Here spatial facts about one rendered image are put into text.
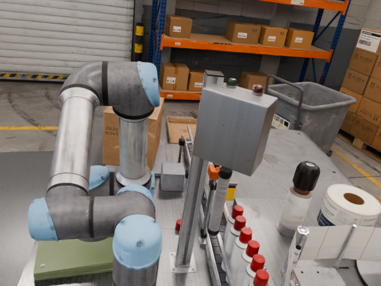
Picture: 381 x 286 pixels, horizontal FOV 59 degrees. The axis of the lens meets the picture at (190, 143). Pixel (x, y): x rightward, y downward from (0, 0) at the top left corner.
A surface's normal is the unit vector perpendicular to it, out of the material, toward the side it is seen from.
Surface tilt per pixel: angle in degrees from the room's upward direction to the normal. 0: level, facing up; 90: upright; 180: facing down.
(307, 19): 90
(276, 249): 0
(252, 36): 90
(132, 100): 106
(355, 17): 90
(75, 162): 29
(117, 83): 71
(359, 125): 90
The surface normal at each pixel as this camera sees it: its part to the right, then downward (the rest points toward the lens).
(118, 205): 0.14, -0.62
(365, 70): -0.92, 0.07
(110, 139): -0.04, 0.44
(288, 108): -0.82, 0.21
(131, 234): 0.13, -0.89
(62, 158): -0.12, -0.65
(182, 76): 0.23, 0.46
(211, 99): -0.47, 0.34
